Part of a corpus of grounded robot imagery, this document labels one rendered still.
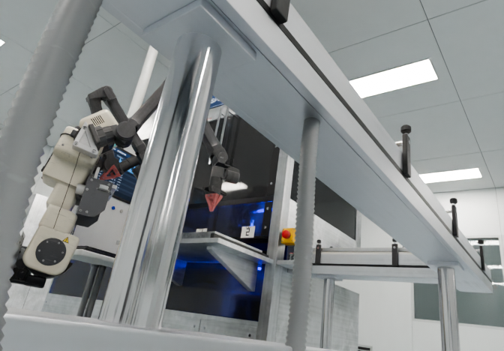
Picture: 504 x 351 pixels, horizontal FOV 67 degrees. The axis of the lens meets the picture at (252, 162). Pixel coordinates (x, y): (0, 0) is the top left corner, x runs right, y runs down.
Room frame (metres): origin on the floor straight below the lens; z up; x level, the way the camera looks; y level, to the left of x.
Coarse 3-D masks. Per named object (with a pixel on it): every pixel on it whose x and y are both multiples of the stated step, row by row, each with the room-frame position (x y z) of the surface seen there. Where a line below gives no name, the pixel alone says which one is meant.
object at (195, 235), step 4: (184, 232) 1.69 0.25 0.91; (188, 232) 1.68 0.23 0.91; (192, 232) 1.66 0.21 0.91; (196, 232) 1.65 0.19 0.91; (200, 232) 1.63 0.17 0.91; (204, 232) 1.62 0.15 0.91; (208, 232) 1.60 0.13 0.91; (212, 232) 1.58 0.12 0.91; (216, 232) 1.58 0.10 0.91; (184, 236) 1.69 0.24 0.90; (188, 236) 1.68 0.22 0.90; (192, 236) 1.66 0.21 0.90; (196, 236) 1.64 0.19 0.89; (200, 236) 1.63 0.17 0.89; (204, 236) 1.61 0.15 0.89; (208, 236) 1.60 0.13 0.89; (224, 236) 1.62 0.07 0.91; (228, 236) 1.64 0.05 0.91; (232, 240) 1.66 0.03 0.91; (236, 240) 1.68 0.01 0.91; (244, 244) 1.73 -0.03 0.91; (252, 248) 1.77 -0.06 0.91; (256, 248) 1.80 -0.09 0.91
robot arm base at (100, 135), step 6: (90, 126) 1.36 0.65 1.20; (96, 126) 1.40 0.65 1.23; (108, 126) 1.41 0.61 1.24; (96, 132) 1.37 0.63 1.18; (102, 132) 1.39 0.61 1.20; (108, 132) 1.41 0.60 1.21; (96, 138) 1.37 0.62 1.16; (102, 138) 1.40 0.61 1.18; (108, 138) 1.42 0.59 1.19; (96, 144) 1.39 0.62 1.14; (102, 144) 1.42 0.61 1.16
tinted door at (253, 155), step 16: (240, 128) 2.07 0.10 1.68; (240, 144) 2.06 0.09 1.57; (256, 144) 1.98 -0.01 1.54; (272, 144) 1.90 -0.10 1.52; (240, 160) 2.04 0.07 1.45; (256, 160) 1.96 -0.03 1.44; (240, 176) 2.03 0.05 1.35; (256, 176) 1.95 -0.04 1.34; (240, 192) 2.02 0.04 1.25; (256, 192) 1.94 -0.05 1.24
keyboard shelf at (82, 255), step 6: (78, 252) 1.93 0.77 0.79; (84, 252) 1.92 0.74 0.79; (90, 252) 1.95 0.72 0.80; (72, 258) 2.15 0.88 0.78; (78, 258) 2.07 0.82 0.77; (84, 258) 2.03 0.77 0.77; (90, 258) 1.99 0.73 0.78; (96, 258) 1.98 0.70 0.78; (102, 258) 2.01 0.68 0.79; (108, 258) 2.04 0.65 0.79; (114, 258) 2.07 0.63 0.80; (96, 264) 2.27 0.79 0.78; (102, 264) 2.19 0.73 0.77; (108, 264) 2.14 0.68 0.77
